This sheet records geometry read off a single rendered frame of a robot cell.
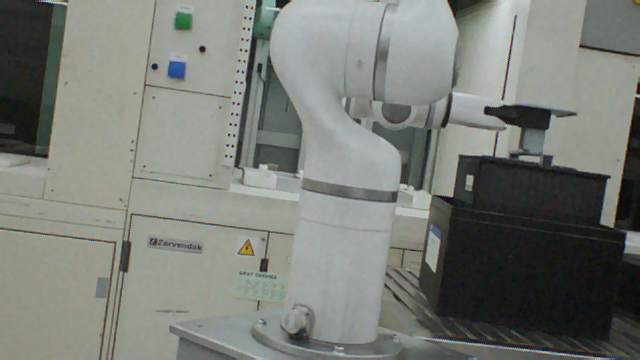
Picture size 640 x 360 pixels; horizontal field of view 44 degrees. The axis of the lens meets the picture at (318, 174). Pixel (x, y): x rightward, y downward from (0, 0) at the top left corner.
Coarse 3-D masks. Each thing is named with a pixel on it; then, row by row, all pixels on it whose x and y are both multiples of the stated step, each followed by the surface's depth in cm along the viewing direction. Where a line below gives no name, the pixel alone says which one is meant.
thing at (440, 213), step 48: (432, 240) 140; (480, 240) 124; (528, 240) 124; (576, 240) 124; (624, 240) 124; (432, 288) 133; (480, 288) 124; (528, 288) 124; (576, 288) 124; (576, 336) 125
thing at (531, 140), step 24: (528, 144) 135; (480, 168) 127; (504, 168) 127; (528, 168) 127; (552, 168) 125; (456, 192) 145; (480, 192) 127; (504, 192) 127; (528, 192) 127; (552, 192) 127; (576, 192) 127; (600, 192) 127; (528, 216) 127; (552, 216) 127; (576, 216) 127; (600, 216) 127
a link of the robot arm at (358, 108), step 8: (352, 104) 134; (360, 104) 133; (368, 104) 133; (352, 112) 135; (360, 112) 135; (368, 112) 134; (424, 112) 133; (376, 120) 136; (416, 120) 134; (424, 120) 134
